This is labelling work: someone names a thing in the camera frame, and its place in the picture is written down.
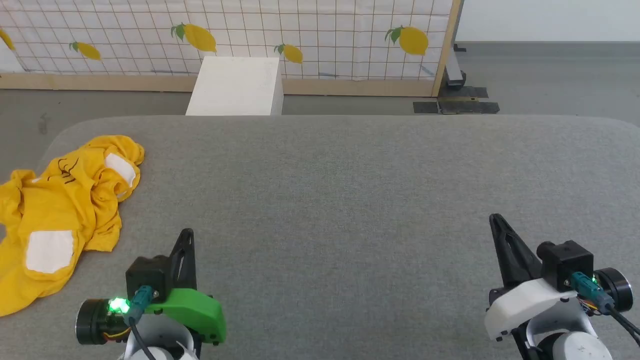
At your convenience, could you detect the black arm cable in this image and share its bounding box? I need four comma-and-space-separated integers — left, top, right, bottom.
121, 285, 160, 360
571, 272, 640, 348

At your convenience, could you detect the lemon print partition screen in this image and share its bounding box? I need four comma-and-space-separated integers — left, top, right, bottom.
0, 0, 464, 99

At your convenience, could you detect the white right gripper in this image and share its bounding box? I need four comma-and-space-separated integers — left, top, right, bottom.
483, 213, 584, 342

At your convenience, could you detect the grey metal partition foot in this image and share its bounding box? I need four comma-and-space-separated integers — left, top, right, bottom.
444, 43, 468, 91

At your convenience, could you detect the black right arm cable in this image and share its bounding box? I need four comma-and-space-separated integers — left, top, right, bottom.
571, 272, 640, 348

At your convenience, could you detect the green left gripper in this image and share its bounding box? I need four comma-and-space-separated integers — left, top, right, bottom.
144, 228, 227, 346

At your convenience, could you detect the yellow shirt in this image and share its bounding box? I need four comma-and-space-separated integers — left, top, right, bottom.
0, 135, 146, 318

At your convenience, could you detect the grey fabric sofa cushion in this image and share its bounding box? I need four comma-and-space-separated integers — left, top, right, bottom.
0, 114, 640, 360

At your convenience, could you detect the black floor mat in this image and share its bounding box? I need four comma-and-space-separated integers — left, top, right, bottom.
412, 85, 501, 115

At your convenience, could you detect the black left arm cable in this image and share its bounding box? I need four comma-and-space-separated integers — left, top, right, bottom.
121, 285, 160, 360

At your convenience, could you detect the white box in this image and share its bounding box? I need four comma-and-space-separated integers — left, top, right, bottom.
185, 55, 285, 117

